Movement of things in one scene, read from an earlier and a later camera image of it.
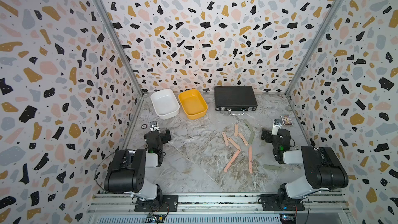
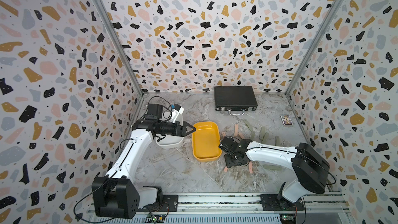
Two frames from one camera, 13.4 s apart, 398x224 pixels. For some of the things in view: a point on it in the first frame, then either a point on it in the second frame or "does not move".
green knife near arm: (272, 167) does not move
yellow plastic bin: (193, 104) -> (205, 140)
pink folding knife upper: (236, 129) does not move
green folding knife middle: (251, 137) does not move
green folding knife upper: (249, 126) does not move
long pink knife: (250, 161) does not move
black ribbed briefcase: (235, 99) does not move
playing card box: (286, 120) does not move
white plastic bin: (165, 103) -> (170, 142)
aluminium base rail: (119, 208) does not move
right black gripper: (268, 134) -> (227, 164)
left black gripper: (163, 138) -> (176, 133)
